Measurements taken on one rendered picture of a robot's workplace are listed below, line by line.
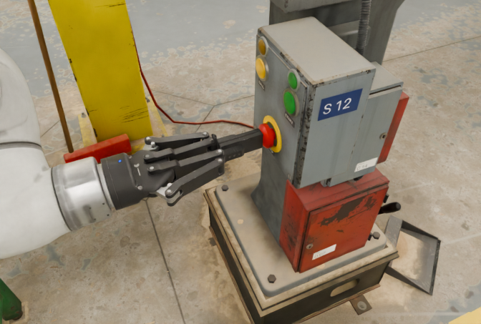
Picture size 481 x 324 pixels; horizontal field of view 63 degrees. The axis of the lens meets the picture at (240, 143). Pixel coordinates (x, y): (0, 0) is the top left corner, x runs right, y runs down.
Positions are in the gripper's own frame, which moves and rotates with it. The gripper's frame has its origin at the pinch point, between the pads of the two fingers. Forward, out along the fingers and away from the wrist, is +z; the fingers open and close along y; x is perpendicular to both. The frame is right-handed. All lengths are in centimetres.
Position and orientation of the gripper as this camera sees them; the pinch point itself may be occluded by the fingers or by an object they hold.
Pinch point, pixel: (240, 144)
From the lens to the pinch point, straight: 60.1
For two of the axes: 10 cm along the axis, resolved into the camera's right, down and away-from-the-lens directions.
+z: 9.2, -2.8, 2.9
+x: -0.1, -7.3, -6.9
